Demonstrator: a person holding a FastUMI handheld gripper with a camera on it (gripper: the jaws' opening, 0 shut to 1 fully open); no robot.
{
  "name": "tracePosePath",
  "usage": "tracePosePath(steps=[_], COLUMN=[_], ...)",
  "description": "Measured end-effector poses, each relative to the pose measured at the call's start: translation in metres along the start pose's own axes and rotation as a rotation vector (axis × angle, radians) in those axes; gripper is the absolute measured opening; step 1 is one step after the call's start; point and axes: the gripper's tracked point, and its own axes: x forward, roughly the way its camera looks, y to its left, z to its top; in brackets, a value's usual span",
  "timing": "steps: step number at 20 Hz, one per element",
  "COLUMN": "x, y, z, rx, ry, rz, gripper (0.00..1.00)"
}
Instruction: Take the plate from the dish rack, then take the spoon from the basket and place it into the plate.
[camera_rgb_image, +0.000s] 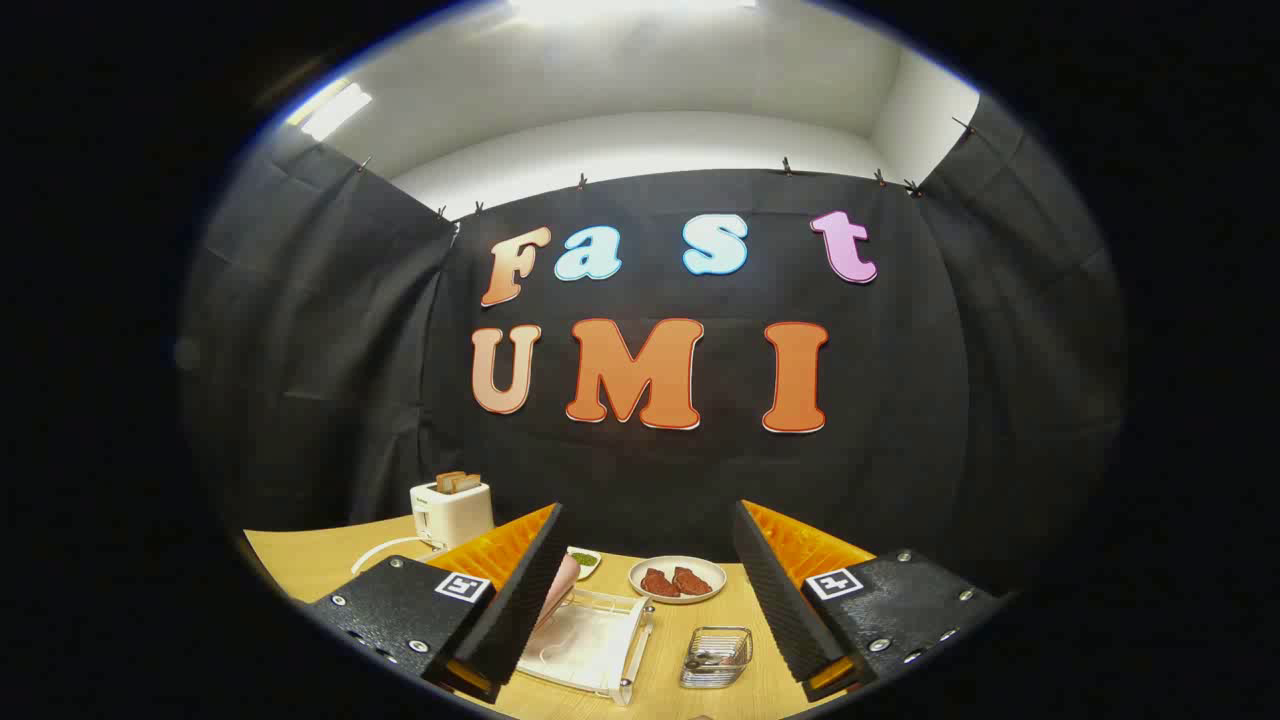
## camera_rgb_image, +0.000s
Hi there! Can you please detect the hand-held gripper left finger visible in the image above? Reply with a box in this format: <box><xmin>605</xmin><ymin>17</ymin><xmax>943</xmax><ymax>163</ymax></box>
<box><xmin>305</xmin><ymin>503</ymin><xmax>576</xmax><ymax>704</ymax></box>

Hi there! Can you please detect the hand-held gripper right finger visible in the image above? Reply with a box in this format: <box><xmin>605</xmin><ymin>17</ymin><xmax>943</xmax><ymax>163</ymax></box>
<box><xmin>733</xmin><ymin>500</ymin><xmax>1006</xmax><ymax>701</ymax></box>

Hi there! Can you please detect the pink plate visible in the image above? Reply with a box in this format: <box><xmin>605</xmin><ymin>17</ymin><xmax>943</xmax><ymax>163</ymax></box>
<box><xmin>537</xmin><ymin>553</ymin><xmax>582</xmax><ymax>629</ymax></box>

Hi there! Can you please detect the white wire dish rack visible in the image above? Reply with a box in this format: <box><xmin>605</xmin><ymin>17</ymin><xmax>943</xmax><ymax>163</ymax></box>
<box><xmin>350</xmin><ymin>537</ymin><xmax>656</xmax><ymax>706</ymax></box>

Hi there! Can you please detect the metal wire basket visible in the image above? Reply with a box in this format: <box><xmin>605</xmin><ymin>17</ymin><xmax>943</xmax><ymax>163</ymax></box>
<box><xmin>680</xmin><ymin>627</ymin><xmax>753</xmax><ymax>689</ymax></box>

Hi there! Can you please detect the white plate with meat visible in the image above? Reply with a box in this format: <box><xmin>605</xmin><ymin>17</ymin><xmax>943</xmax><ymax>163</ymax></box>
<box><xmin>628</xmin><ymin>556</ymin><xmax>728</xmax><ymax>605</ymax></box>

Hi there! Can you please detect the white toaster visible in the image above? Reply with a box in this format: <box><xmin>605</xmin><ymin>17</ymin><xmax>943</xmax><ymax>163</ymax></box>
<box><xmin>410</xmin><ymin>480</ymin><xmax>494</xmax><ymax>551</ymax></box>

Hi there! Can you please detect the black backdrop cloth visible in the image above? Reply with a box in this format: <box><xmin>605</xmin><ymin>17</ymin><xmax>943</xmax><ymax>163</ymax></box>
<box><xmin>180</xmin><ymin>95</ymin><xmax>1131</xmax><ymax>601</ymax></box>

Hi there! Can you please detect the ceiling light panel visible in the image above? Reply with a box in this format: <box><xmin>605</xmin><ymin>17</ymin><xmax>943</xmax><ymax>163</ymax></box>
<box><xmin>510</xmin><ymin>0</ymin><xmax>761</xmax><ymax>26</ymax></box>
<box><xmin>285</xmin><ymin>80</ymin><xmax>373</xmax><ymax>141</ymax></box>

